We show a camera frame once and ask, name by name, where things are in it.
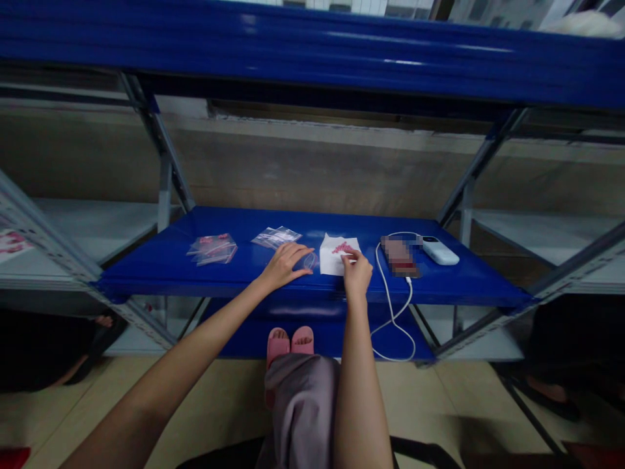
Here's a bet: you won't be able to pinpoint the person's left hand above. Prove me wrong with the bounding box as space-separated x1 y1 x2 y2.
262 242 317 290

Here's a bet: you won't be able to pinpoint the person's right hand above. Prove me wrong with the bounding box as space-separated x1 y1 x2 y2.
339 249 375 298

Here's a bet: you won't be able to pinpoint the white paper sheet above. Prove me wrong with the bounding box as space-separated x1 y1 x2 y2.
319 233 363 276

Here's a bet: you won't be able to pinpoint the pile of clear zip bags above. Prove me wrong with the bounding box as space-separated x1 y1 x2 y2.
251 225 303 249

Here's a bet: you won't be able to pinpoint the phone with red case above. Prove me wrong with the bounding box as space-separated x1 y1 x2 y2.
380 234 424 281

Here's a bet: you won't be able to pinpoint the pile of bead-filled zip bags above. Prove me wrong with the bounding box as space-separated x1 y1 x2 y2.
186 233 239 268

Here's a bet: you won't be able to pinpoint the person's feet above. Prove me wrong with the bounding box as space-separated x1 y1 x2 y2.
266 326 316 371

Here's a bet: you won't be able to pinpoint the white power bank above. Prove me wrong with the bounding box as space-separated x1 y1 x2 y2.
420 235 461 266

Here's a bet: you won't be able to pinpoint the blue metal shelf rack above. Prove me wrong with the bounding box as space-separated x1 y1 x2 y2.
0 0 625 363

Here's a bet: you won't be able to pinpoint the person's legs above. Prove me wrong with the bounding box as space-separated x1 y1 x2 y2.
255 352 342 469

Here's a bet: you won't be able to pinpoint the grey metal shelf rack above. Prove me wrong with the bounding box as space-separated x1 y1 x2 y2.
432 107 625 363
0 73 194 358

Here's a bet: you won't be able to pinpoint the white charging cable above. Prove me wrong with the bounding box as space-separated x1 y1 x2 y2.
369 231 426 364

